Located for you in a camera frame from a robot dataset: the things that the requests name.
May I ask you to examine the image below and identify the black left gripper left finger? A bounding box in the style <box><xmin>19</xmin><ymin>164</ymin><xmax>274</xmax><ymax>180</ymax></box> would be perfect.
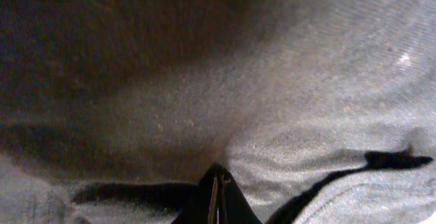
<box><xmin>172</xmin><ymin>164</ymin><xmax>218</xmax><ymax>224</ymax></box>

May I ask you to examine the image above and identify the black t-shirt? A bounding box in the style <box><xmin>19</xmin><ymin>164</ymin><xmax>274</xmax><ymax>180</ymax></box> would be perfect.
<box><xmin>1</xmin><ymin>0</ymin><xmax>435</xmax><ymax>223</ymax></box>

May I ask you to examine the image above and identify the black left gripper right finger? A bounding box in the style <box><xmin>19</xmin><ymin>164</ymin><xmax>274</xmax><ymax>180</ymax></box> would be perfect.
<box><xmin>217</xmin><ymin>165</ymin><xmax>262</xmax><ymax>224</ymax></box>

